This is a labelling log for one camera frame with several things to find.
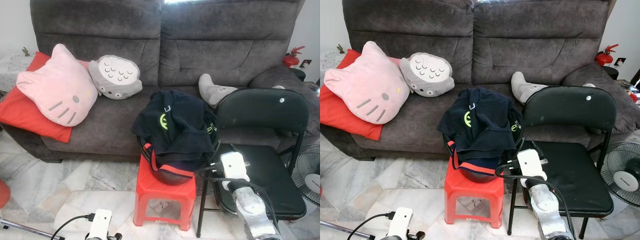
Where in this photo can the black shirt with green logo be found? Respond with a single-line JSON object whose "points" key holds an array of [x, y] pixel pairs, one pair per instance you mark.
{"points": [[482, 127], [175, 130]]}

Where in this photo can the black laundry basket red trim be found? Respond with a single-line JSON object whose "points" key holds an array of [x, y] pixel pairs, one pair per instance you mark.
{"points": [[475, 176], [170, 180]]}

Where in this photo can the red plastic stool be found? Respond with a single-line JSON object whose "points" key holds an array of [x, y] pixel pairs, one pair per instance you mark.
{"points": [[475, 190], [165, 192]]}

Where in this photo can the silver metal pole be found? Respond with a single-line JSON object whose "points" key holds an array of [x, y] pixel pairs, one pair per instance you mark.
{"points": [[350, 231], [25, 227]]}

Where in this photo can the black folding chair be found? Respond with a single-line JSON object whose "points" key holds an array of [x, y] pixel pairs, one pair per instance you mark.
{"points": [[262, 110], [570, 107]]}

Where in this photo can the grey plush toy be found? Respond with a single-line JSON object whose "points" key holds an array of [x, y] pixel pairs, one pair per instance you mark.
{"points": [[524, 87], [212, 90]]}

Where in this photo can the black floor fan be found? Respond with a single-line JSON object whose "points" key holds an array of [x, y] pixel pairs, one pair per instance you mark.
{"points": [[307, 175], [620, 172]]}

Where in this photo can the grey and white owl cushion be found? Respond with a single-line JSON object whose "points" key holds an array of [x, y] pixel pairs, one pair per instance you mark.
{"points": [[116, 77], [427, 74]]}

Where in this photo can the red fire extinguisher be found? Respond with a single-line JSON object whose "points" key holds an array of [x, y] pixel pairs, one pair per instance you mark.
{"points": [[290, 60], [603, 58]]}

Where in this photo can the red square cushion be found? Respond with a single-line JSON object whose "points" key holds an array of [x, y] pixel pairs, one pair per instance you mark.
{"points": [[340, 117], [25, 117]]}

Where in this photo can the grey fabric sofa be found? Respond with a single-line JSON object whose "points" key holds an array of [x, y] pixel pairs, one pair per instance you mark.
{"points": [[540, 30], [225, 30]]}

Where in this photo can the side table with lace cloth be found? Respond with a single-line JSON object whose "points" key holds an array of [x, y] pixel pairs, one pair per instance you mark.
{"points": [[12, 70], [330, 60]]}

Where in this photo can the pink cat face cushion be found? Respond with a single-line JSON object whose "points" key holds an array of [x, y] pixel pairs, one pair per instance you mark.
{"points": [[55, 85], [365, 82]]}

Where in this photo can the small green figurine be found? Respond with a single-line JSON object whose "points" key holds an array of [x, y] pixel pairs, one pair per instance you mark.
{"points": [[26, 51], [341, 49]]}

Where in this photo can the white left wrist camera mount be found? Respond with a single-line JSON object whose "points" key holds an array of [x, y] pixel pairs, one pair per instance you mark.
{"points": [[100, 225], [400, 223]]}

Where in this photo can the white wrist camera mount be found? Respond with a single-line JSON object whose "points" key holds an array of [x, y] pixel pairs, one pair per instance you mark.
{"points": [[100, 225], [235, 166], [531, 164], [400, 223]]}

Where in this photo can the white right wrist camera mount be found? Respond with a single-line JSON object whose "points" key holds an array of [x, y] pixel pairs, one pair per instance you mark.
{"points": [[235, 166], [531, 164]]}

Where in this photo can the wall power socket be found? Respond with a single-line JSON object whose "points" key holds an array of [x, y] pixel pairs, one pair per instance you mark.
{"points": [[619, 61], [306, 63]]}

